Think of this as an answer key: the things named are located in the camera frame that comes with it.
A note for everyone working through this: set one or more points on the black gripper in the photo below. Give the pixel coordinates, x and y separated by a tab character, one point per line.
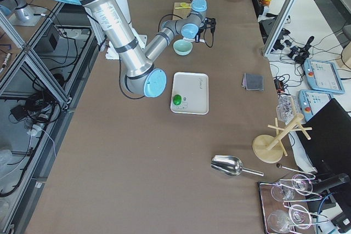
207	23

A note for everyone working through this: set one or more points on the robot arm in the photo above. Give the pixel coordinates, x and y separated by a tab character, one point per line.
142	77

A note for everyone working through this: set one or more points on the mint green bowl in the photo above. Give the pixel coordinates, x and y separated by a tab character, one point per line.
182	47

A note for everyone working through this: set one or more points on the wooden cutting board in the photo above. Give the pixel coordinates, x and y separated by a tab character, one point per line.
180	13

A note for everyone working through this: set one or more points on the cream rabbit tray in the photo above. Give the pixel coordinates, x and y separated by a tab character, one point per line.
193	87

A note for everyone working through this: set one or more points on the green lime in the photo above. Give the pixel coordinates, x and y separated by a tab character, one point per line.
177	99

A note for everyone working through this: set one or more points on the grey folded cloth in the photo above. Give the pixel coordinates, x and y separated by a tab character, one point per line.
253	82

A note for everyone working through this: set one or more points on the clear plastic container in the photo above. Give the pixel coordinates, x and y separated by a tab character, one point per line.
287	108

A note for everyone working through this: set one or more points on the upper teach pendant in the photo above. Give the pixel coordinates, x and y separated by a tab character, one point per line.
323	76

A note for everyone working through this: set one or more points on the teach pendant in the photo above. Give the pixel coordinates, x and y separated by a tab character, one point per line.
323	76
312	101

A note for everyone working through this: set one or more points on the lower teach pendant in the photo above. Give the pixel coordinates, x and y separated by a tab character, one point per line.
312	101

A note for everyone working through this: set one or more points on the wooden mug tree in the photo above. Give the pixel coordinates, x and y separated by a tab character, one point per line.
270	149

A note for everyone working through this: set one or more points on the metal scoop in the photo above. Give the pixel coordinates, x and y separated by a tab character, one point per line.
231	166

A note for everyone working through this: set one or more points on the black monitor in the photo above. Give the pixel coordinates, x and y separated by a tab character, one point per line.
328	148

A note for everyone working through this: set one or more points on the upper wine glass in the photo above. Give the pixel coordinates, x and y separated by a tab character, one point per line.
285	190

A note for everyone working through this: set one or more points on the wine glass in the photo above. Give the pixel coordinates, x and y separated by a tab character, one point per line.
296	218
285	190

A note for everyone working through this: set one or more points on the lower wine glass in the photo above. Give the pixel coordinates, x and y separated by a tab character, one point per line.
296	218

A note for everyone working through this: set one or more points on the aluminium frame post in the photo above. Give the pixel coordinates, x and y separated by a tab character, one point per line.
277	27

